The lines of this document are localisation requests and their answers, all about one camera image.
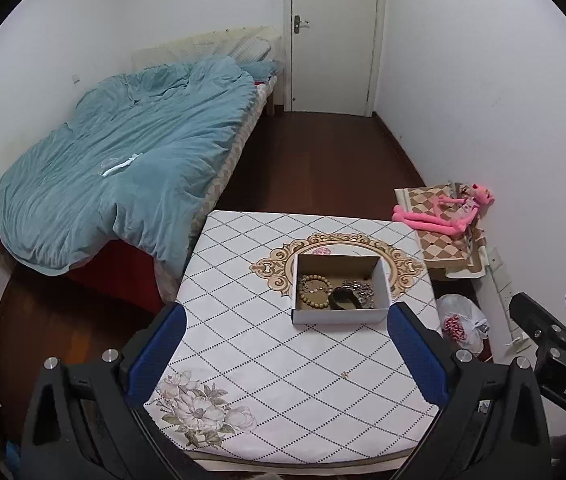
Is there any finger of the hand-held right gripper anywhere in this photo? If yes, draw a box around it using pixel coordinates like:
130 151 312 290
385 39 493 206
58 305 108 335
509 292 566 356

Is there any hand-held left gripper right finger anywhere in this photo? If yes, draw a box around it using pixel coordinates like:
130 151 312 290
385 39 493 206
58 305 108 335
388 302 554 480

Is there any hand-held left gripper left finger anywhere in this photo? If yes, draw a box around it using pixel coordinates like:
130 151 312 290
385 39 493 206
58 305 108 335
20 302 199 480

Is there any chunky silver chain bracelet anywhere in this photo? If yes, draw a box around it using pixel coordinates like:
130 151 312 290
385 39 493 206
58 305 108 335
342 280 376 308

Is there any cardboard box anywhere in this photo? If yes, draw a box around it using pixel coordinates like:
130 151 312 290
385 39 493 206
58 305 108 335
291 254 392 326

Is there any black wristband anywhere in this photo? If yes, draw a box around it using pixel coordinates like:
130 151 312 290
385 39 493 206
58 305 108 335
328 285 364 311

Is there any wooden bead bracelet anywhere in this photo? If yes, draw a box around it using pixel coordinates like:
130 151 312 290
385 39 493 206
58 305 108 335
297 273 334 311

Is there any white power strip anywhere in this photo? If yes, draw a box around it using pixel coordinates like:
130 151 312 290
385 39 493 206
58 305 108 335
488 247 529 348

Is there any white plastic bag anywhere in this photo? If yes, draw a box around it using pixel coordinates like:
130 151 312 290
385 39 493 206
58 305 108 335
436 294 490 357

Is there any bed with blue duvet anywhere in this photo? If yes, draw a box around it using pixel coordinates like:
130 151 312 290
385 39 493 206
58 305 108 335
0 25 284 313

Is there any diamond patterned tablecloth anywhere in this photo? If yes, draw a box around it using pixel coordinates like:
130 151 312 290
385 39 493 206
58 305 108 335
144 210 440 466

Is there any pink plush toy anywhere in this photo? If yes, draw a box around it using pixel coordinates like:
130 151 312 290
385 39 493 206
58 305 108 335
392 183 495 238

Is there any white strip on quilt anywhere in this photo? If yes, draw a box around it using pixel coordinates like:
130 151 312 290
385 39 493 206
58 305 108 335
102 156 136 178

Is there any blue quilt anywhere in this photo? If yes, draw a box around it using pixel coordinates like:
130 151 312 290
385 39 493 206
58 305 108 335
0 57 256 276

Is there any blue pillow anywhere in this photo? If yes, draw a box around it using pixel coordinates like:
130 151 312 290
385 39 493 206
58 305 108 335
247 60 282 81

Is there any white pillow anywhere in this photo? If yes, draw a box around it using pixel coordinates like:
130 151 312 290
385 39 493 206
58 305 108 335
228 35 271 61

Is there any white door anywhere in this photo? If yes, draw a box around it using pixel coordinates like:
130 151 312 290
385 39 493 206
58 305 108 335
290 0 381 117

